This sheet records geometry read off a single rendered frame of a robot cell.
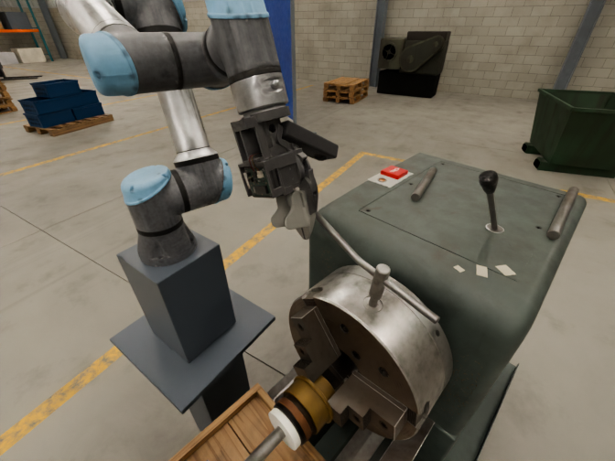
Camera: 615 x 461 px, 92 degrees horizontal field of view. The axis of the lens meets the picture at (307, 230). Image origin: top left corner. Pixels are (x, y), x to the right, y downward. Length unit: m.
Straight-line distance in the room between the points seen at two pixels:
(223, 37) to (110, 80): 0.16
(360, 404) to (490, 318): 0.26
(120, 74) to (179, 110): 0.36
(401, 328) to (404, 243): 0.19
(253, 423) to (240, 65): 0.71
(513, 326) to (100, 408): 1.91
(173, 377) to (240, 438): 0.36
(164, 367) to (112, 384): 1.04
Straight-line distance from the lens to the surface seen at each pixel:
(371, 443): 0.83
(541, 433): 2.08
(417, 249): 0.64
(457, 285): 0.60
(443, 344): 0.60
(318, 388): 0.58
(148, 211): 0.81
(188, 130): 0.83
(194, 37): 0.54
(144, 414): 1.96
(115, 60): 0.50
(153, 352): 1.16
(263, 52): 0.45
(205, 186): 0.82
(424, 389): 0.56
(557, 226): 0.82
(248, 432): 0.80
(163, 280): 0.84
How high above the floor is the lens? 1.63
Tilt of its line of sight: 35 degrees down
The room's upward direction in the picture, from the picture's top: straight up
